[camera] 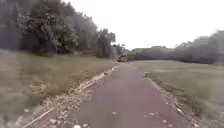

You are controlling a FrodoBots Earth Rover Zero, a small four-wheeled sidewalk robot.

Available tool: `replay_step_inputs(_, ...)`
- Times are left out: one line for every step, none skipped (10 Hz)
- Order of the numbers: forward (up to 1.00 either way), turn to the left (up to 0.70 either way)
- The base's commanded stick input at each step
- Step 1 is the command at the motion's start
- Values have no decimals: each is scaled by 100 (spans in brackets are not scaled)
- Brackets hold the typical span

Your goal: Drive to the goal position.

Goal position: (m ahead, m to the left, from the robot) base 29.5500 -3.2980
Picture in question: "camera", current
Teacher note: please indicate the distant row of trees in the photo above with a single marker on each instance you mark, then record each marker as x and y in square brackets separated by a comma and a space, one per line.
[188, 52]

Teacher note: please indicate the grey asphalt path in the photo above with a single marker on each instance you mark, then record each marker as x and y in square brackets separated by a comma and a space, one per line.
[124, 97]

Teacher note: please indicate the dense wood of trees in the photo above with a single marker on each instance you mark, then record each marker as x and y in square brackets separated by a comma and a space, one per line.
[50, 27]

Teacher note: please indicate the flat grass field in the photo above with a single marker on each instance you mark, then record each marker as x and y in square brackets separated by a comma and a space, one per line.
[188, 77]

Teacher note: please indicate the grass slope beside wood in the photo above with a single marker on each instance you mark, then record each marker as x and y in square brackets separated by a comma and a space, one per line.
[40, 77]

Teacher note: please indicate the pale gravel strip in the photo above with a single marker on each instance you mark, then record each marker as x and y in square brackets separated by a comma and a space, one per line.
[67, 98]

